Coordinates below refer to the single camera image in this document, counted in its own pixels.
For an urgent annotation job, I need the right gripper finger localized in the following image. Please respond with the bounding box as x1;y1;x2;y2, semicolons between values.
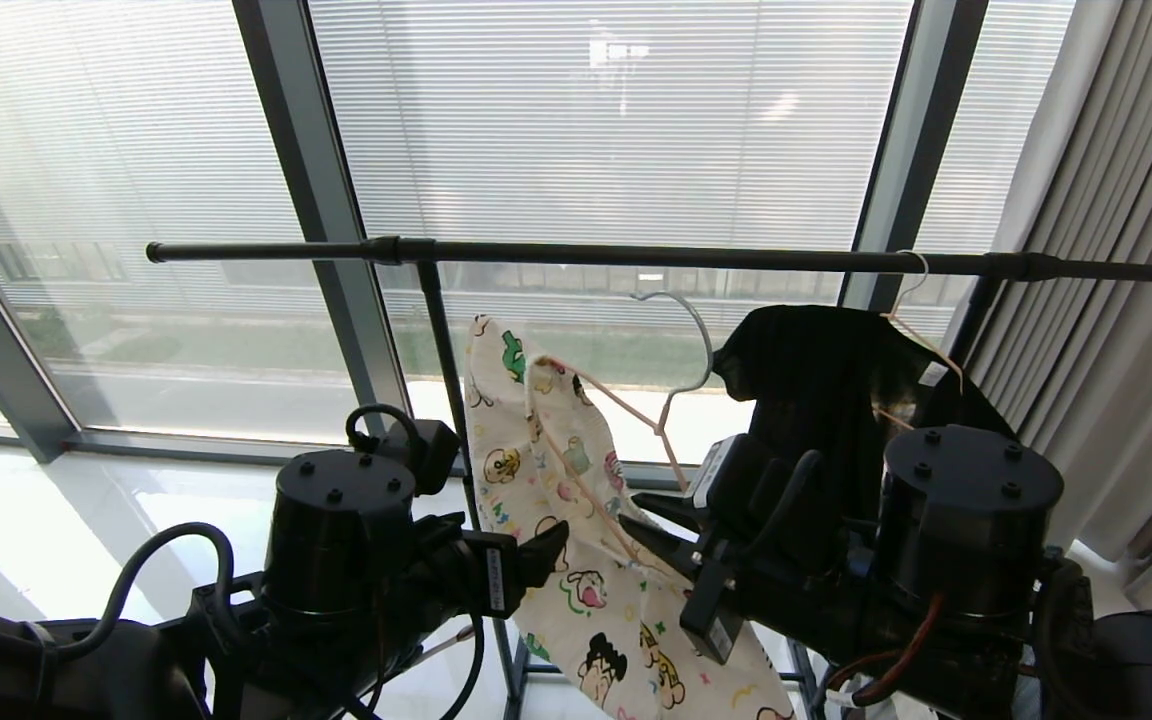
619;517;709;591
633;490;707;541

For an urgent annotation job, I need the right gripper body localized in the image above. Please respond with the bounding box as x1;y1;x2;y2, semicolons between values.
681;530;857;666

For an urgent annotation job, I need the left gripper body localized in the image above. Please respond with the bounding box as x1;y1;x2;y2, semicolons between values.
406;515;527;621

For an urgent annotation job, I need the cream printed garment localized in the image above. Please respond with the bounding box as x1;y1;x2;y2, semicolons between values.
463;315;797;720

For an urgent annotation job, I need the pink clothes hanger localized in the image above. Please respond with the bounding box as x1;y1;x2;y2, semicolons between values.
876;250;967;431
534;290;715;591

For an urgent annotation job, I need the black garment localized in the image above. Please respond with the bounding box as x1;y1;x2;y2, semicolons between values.
711;305;1017;561

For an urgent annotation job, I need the black clothes rack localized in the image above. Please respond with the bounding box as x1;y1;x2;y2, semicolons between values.
146;237;1152;720

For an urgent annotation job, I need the window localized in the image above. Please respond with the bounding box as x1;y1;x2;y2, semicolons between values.
0;0;1077;491

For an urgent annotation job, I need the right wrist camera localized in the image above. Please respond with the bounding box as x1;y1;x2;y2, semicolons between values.
691;433;807;561

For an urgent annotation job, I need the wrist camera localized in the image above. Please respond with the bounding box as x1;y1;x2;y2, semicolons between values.
691;433;807;561
376;418;462;496

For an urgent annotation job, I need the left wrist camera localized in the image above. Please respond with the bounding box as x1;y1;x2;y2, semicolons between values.
376;418;462;496

